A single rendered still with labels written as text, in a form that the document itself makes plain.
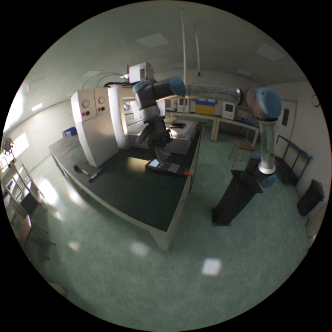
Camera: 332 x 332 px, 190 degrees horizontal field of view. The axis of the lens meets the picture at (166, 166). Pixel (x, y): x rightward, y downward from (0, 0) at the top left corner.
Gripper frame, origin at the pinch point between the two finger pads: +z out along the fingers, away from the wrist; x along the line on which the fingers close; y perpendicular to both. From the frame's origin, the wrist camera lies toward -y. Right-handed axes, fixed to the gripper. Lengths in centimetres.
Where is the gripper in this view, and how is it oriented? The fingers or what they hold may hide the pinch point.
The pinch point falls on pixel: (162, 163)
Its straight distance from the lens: 46.9
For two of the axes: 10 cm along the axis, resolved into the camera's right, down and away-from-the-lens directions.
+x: 4.3, -5.4, 7.2
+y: 8.6, 0.2, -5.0
